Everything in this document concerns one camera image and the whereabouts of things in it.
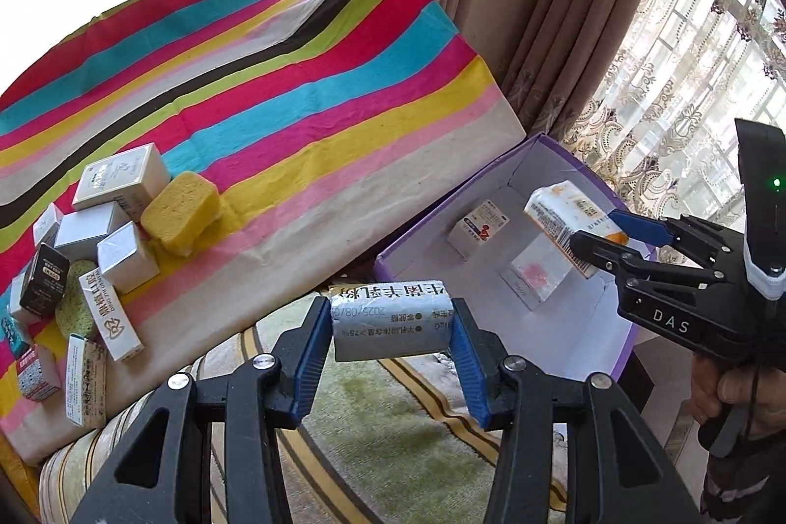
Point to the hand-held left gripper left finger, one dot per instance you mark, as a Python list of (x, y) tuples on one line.
[(307, 361)]

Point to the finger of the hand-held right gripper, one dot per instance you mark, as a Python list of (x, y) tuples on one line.
[(599, 251), (638, 226)]

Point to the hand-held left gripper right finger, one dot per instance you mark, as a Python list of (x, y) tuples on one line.
[(470, 376)]

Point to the white orange carton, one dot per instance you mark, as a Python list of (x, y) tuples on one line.
[(559, 211)]

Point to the purple cardboard box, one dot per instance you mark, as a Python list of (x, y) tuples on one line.
[(589, 315)]

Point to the silver foil packet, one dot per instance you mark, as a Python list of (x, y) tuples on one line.
[(393, 321)]

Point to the yellow sponge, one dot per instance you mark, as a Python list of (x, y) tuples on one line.
[(178, 211)]

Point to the silver box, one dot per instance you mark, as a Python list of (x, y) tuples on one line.
[(126, 254)]

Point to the person's right forearm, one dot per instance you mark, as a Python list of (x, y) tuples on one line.
[(752, 490)]

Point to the person's right hand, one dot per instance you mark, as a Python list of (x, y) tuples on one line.
[(706, 386)]

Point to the white box pink print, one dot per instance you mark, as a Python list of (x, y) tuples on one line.
[(534, 275)]

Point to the small white medicine box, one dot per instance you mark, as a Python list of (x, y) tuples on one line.
[(476, 229)]

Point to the embroidered lace curtain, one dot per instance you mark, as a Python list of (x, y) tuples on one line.
[(663, 39)]

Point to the long white box red logo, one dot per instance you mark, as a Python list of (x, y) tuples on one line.
[(110, 315)]

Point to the cream box dark text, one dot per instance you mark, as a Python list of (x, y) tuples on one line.
[(86, 383)]

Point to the green sponge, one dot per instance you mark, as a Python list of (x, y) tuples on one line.
[(70, 309)]

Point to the white box with logo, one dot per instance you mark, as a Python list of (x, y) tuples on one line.
[(86, 229)]

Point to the large white box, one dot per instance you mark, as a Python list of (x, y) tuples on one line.
[(120, 177)]

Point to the striped colourful cloth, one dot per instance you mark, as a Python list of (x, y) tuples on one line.
[(276, 88)]

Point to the black box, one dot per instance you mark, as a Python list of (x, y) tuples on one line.
[(43, 278)]

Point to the yellow leather sofa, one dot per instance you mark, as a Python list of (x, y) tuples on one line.
[(15, 487)]

